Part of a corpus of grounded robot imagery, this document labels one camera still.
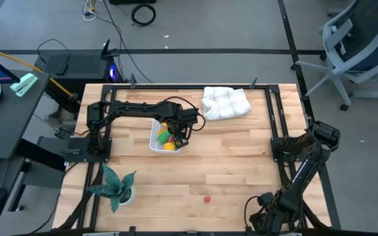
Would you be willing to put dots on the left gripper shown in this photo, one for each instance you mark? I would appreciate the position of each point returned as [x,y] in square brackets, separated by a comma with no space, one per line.
[180,129]

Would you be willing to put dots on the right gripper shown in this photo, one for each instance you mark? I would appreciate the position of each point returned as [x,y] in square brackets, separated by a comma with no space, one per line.
[267,223]

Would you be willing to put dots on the green toy produce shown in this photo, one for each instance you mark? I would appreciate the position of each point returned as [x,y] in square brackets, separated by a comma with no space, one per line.
[163,137]

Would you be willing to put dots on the yellow and orange toy produce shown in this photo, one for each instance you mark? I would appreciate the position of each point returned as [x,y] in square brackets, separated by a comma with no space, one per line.
[161,129]

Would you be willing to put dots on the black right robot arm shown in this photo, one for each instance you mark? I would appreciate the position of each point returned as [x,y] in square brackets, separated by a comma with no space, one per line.
[302,170]

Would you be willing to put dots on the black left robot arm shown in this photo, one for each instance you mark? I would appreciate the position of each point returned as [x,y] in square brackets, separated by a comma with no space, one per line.
[136,109]

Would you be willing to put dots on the small red toy produce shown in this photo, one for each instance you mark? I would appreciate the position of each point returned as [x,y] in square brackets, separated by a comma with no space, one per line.
[207,199]

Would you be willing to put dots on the white perforated plastic basket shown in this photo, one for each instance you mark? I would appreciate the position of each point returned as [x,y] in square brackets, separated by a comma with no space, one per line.
[153,145]

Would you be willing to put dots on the white checked cloth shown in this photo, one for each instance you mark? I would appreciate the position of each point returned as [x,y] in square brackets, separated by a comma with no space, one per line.
[225,103]

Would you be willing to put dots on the potted plant white pot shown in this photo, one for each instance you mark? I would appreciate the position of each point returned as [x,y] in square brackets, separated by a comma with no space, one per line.
[117,188]

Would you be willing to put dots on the black wifi antenna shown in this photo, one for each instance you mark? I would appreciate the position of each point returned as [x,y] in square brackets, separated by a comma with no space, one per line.
[106,50]

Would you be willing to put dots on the black computer tower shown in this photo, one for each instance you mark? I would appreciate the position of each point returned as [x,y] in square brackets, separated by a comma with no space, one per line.
[84,65]

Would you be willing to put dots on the small black power adapter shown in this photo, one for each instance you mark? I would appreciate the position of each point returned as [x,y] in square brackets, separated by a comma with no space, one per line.
[63,133]

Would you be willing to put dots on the flat black device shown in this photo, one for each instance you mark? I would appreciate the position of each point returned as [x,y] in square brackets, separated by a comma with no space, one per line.
[61,68]

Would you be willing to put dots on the mint green stapler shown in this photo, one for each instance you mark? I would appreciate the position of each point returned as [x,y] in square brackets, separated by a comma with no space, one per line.
[23,84]

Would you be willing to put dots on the black office desk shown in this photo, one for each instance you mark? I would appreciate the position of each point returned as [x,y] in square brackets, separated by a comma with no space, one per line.
[8,121]

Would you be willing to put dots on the grey mesh office chair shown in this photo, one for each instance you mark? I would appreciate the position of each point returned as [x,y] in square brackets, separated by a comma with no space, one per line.
[356,42]

